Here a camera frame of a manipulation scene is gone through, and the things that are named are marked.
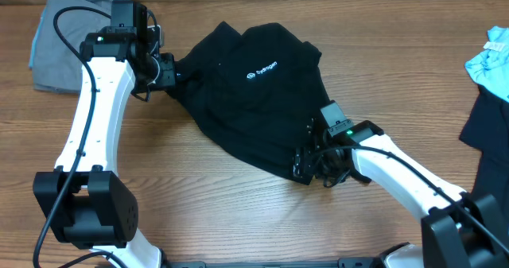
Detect light blue shirt right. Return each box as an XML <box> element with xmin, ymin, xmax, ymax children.
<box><xmin>464</xmin><ymin>26</ymin><xmax>508</xmax><ymax>102</ymax></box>

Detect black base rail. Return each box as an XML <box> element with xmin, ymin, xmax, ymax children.
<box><xmin>162</xmin><ymin>257</ymin><xmax>385</xmax><ymax>268</ymax></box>

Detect black garment at right edge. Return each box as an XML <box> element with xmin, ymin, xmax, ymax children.
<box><xmin>460</xmin><ymin>86</ymin><xmax>508</xmax><ymax>209</ymax></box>

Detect folded grey trousers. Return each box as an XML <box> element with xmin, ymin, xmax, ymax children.
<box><xmin>31</xmin><ymin>0</ymin><xmax>113</xmax><ymax>93</ymax></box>

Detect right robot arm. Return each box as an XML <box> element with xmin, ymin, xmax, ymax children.
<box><xmin>293</xmin><ymin>102</ymin><xmax>508</xmax><ymax>268</ymax></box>

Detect black Sydrogen t-shirt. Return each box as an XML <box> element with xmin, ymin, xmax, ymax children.
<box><xmin>167</xmin><ymin>21</ymin><xmax>329</xmax><ymax>185</ymax></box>

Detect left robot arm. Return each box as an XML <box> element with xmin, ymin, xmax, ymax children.
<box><xmin>33</xmin><ymin>0</ymin><xmax>177</xmax><ymax>267</ymax></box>

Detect folded light blue garment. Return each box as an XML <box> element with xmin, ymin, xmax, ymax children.
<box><xmin>29</xmin><ymin>15</ymin><xmax>44</xmax><ymax>70</ymax></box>

